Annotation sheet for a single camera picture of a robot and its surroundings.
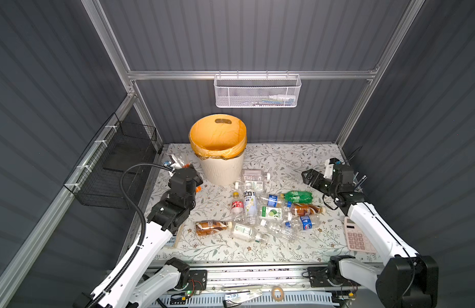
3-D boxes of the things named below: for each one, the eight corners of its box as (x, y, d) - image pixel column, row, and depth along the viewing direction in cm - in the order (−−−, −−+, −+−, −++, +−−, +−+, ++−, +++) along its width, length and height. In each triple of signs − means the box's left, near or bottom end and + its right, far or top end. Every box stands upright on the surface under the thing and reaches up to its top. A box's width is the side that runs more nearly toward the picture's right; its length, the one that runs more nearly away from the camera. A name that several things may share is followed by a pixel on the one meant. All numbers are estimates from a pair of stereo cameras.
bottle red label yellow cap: (231, 225, 90) (230, 220, 85) (232, 196, 100) (231, 190, 95) (244, 225, 90) (244, 220, 85) (244, 196, 100) (244, 190, 95)
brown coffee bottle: (292, 217, 92) (294, 212, 87) (290, 208, 95) (293, 203, 90) (322, 217, 92) (326, 212, 87) (319, 208, 95) (323, 203, 90)
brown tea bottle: (197, 237, 86) (194, 233, 81) (198, 225, 90) (196, 220, 85) (232, 237, 86) (231, 232, 81) (232, 225, 90) (232, 220, 85)
